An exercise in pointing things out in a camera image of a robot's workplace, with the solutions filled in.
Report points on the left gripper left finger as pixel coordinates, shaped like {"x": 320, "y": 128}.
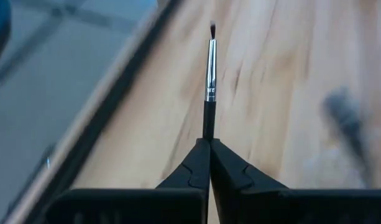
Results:
{"x": 177, "y": 202}

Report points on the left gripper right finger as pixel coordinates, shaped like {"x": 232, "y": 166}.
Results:
{"x": 255, "y": 202}

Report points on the large fluffy makeup brush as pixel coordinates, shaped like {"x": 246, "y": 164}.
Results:
{"x": 342, "y": 112}

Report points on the thin black makeup brush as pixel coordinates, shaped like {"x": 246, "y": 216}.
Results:
{"x": 211, "y": 77}

